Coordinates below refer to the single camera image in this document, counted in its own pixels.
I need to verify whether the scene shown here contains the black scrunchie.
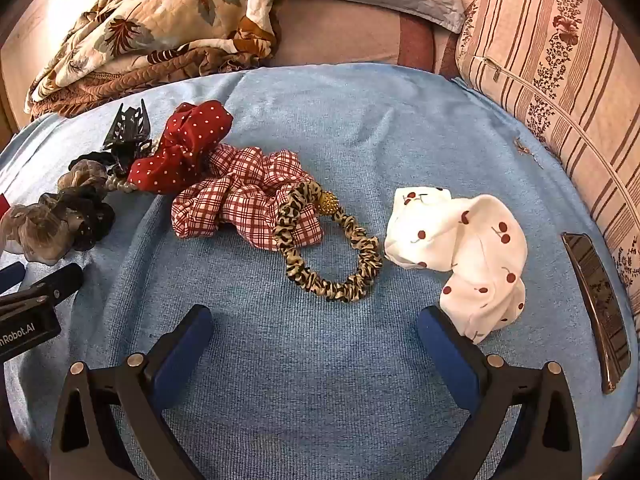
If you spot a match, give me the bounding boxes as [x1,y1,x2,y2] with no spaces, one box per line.
[69,150,117,253]

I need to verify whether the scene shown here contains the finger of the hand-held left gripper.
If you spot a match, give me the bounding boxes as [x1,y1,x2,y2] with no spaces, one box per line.
[30,262,84,306]
[0,261,26,295]

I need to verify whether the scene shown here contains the white cherry print scrunchie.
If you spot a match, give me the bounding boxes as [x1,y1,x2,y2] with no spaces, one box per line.
[384,186,528,345]

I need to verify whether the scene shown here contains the red plaid scrunchie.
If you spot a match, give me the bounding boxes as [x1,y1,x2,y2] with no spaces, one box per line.
[171,143,323,251]

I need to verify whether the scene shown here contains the black claw hair clip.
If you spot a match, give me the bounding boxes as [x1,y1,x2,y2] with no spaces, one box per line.
[102,99,153,173]

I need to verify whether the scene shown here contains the light blue towel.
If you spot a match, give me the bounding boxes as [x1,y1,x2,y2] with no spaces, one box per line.
[0,62,640,480]

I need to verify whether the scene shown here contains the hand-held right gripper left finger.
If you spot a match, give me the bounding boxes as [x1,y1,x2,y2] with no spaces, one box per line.
[50,304,213,480]

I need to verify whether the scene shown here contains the striped floral cushion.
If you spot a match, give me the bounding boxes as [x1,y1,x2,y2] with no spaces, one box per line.
[455,0,640,331]

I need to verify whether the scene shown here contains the grey organza scrunchie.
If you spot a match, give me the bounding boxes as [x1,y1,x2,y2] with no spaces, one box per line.
[0,159,108,266]

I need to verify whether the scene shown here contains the pearl hair accessory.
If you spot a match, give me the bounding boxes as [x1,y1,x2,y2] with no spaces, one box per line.
[105,172,138,195]

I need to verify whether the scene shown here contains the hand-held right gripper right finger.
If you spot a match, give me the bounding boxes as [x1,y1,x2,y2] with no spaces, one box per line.
[416,305,585,480]

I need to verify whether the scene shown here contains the pink brown bedsheet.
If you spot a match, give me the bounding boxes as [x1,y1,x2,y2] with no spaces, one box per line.
[260,0,501,81]

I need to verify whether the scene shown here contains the leopard print scrunchie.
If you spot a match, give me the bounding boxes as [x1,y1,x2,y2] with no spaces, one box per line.
[272,180,383,305]

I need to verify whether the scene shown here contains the brown quilted blanket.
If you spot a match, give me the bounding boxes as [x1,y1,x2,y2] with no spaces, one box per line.
[27,42,221,121]

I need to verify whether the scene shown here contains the floral leaf print blanket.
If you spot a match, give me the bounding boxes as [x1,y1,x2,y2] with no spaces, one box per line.
[25,0,288,106]

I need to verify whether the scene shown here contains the red polka dot scrunchie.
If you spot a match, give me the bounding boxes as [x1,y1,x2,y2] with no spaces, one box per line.
[127,101,235,195]

